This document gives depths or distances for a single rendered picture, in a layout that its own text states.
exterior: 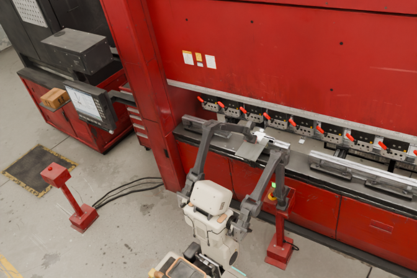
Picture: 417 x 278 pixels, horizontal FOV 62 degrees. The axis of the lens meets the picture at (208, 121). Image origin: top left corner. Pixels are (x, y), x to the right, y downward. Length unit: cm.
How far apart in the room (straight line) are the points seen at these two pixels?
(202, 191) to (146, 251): 163
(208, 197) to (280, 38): 107
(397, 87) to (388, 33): 33
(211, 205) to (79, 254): 208
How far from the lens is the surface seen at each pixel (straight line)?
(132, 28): 269
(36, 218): 443
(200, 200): 211
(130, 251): 368
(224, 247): 242
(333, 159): 280
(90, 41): 273
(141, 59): 280
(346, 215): 300
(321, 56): 225
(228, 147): 303
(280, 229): 307
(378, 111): 237
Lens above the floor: 298
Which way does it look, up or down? 39 degrees down
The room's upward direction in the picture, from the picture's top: 11 degrees counter-clockwise
